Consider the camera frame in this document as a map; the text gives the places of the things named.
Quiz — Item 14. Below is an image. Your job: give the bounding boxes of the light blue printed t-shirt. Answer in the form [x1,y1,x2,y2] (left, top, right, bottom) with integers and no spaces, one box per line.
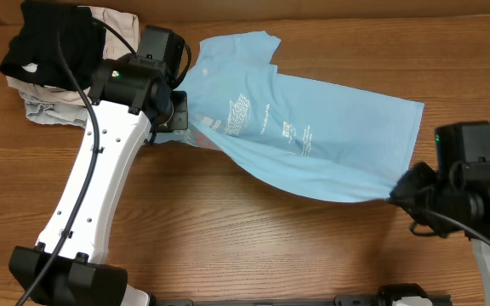
[157,31,424,203]

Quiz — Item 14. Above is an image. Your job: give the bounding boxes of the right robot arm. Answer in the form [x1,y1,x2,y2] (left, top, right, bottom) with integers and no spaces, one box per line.
[387,121,490,305]

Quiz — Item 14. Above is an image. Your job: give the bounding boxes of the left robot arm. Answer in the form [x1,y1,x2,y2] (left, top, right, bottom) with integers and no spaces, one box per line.
[9,26,191,306]

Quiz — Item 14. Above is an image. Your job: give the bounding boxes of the beige folded garment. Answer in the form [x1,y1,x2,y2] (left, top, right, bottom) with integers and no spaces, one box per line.
[6,6,140,105]

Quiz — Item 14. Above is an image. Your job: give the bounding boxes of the light denim folded garment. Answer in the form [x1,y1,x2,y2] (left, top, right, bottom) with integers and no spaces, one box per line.
[19,91,88,128]

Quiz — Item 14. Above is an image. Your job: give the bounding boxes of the black folded garment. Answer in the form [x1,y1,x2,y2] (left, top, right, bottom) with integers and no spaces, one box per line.
[0,1,104,91]

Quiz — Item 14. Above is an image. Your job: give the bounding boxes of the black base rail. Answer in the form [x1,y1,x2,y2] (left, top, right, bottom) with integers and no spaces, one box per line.
[155,283,453,306]

